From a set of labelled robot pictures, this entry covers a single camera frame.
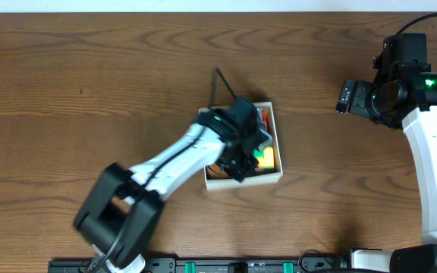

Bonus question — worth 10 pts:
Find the red toy fire truck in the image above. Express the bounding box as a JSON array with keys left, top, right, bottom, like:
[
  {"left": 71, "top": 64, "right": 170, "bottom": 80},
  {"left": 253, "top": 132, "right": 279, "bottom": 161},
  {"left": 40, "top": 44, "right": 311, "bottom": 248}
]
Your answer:
[{"left": 256, "top": 107, "right": 269, "bottom": 132}]

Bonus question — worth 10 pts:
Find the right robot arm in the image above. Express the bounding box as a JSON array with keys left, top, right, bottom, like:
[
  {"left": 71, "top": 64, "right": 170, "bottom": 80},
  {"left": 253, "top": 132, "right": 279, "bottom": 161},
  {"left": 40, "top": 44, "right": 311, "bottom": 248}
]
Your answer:
[{"left": 335, "top": 73, "right": 437, "bottom": 272}]

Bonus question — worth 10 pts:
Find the white cardboard box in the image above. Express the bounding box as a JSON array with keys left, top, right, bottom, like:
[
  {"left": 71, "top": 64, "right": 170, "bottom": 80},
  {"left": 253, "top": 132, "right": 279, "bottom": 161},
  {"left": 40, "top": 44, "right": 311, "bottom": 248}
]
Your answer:
[{"left": 203, "top": 102, "right": 283, "bottom": 191}]

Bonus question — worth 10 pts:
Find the left black cable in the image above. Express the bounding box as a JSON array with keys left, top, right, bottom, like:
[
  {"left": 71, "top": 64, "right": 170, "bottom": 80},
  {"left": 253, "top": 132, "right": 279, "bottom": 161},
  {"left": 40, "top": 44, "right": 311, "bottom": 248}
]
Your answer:
[{"left": 89, "top": 67, "right": 238, "bottom": 273}]

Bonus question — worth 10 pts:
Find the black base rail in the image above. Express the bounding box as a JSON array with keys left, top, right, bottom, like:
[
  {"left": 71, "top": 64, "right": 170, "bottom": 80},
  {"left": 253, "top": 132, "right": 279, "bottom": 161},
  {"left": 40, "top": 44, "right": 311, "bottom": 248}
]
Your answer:
[{"left": 47, "top": 253, "right": 350, "bottom": 273}]

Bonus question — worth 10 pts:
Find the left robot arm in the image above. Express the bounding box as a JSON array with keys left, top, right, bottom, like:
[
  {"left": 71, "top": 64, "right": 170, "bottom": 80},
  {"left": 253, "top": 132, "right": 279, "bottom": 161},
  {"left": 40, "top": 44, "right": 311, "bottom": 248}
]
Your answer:
[{"left": 74, "top": 98, "right": 272, "bottom": 272}]

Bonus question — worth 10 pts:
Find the brown plush toy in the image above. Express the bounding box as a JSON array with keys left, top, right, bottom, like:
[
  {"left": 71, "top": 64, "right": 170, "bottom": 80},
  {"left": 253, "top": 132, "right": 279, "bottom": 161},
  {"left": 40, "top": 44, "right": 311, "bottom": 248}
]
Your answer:
[{"left": 205, "top": 164, "right": 230, "bottom": 179}]

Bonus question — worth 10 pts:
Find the colourful puzzle cube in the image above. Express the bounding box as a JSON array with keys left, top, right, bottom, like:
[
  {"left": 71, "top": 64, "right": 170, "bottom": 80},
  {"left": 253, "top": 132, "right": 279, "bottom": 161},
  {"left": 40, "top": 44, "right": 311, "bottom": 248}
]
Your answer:
[{"left": 253, "top": 146, "right": 275, "bottom": 170}]

